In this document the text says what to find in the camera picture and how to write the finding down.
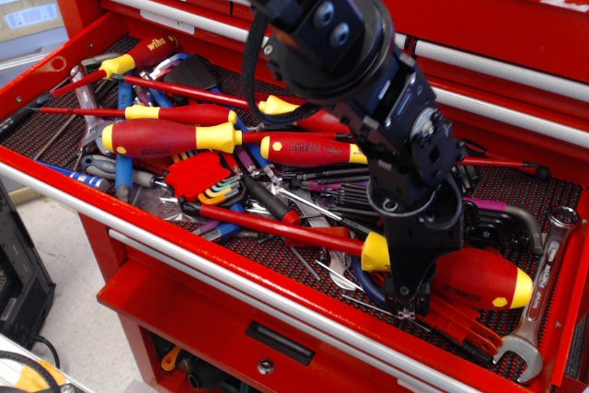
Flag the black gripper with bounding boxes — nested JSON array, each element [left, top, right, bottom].
[[368, 180, 464, 317]]

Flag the large red yellow screwdriver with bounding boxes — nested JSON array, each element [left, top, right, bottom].
[[180, 202, 534, 310]]

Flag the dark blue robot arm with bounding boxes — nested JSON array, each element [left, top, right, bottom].
[[242, 0, 463, 315]]

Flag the red folding key set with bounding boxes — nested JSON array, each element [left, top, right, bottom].
[[395, 296, 502, 364]]

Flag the black torx key set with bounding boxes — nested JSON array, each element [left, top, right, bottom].
[[317, 180, 516, 251]]

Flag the blue holder hex key set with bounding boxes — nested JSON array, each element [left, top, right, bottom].
[[293, 141, 486, 194]]

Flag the large black hex key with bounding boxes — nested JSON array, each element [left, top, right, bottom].
[[464, 197, 544, 256]]

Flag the silver combination wrench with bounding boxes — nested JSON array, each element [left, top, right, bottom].
[[493, 206, 581, 384]]

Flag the red yellow screwdriver right pointing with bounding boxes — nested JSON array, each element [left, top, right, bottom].
[[260, 133, 539, 170]]

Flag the red yellow screwdriver upper middle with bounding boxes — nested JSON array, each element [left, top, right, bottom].
[[111, 75, 351, 134]]

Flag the red holder coloured hex keys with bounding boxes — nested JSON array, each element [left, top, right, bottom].
[[165, 151, 241, 205]]

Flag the red tool chest cabinet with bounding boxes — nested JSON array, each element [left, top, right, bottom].
[[41, 0, 589, 393]]

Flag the open red tool drawer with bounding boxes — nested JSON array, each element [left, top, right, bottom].
[[1, 8, 588, 392]]

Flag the slim red yellow screwdriver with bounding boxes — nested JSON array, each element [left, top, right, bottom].
[[31, 104, 237, 126]]

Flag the fat red yellow screwdriver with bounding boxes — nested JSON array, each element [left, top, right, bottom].
[[102, 119, 361, 160]]

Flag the blue precision screwdriver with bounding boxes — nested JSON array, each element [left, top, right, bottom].
[[40, 162, 110, 191]]

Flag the wiha red yellow screwdriver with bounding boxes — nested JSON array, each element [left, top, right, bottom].
[[43, 34, 179, 98]]

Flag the silver adjustable wrench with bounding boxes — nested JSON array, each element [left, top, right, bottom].
[[70, 64, 110, 154]]

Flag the black box on floor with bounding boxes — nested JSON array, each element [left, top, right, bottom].
[[1, 189, 55, 349]]

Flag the blue handled pliers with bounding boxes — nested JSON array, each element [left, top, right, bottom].
[[351, 256, 388, 307]]

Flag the blue handled tool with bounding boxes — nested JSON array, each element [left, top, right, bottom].
[[115, 81, 133, 202]]

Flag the grey handled screwdriver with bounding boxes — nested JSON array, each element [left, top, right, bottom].
[[80, 155, 156, 188]]

